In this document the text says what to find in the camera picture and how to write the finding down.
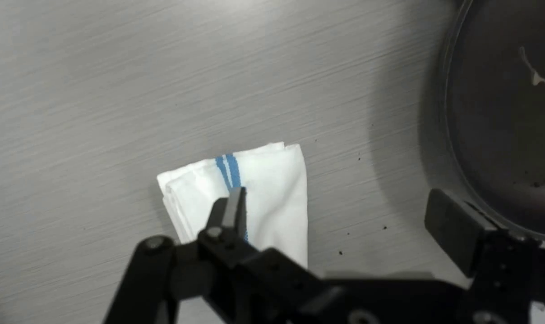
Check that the black frying pan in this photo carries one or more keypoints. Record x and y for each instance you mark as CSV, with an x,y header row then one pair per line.
x,y
500,119

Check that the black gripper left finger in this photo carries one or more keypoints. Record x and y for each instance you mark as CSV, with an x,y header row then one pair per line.
x,y
229,221

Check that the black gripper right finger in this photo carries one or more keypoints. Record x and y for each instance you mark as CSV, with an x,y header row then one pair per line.
x,y
482,252

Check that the white dish cloth blue stripes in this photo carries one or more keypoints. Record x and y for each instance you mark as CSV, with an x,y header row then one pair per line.
x,y
273,191

